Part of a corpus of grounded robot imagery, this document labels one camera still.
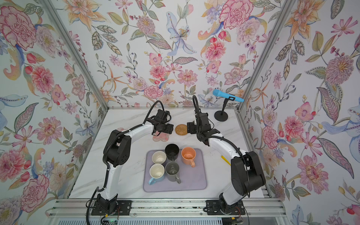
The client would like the light blue mug cream interior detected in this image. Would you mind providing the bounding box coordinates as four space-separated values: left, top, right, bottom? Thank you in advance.
148 164 165 185

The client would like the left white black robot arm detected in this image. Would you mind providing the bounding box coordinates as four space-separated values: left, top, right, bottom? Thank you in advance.
96 109 173 214

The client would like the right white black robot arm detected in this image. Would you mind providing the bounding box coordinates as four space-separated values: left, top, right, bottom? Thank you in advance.
187 112 266 215

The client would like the black microphone stand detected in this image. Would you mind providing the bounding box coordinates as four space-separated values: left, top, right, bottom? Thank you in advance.
214 97 235 122

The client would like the orange mug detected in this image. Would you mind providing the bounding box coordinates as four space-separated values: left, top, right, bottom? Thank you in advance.
181 147 197 168

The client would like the black mug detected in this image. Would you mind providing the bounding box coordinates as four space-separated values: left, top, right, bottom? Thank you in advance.
165 143 180 161

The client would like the grey mug cream interior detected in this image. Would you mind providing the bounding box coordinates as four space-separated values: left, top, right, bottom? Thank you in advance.
151 151 167 164

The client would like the blue microphone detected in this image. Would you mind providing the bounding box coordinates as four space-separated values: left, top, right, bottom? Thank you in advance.
213 89 244 103

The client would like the dark grey mug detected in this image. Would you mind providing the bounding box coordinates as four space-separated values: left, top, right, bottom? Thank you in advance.
165 161 182 184

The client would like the lavender rectangular mat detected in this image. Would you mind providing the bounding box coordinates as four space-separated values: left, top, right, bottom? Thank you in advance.
143 149 207 193

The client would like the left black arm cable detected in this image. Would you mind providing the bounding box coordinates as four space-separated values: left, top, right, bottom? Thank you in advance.
85 100 167 225

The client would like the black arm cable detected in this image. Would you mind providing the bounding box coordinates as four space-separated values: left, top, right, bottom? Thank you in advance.
85 100 167 225
192 95 251 197

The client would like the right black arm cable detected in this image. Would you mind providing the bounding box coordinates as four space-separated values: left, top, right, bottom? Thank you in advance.
192 95 251 197

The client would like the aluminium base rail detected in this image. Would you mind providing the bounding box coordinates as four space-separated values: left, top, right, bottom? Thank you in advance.
46 198 287 218

